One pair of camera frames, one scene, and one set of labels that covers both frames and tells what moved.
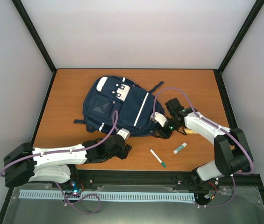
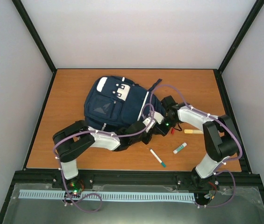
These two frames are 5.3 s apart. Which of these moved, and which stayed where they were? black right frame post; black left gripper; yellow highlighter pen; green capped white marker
Moved: black left gripper
Stayed: green capped white marker; black right frame post; yellow highlighter pen
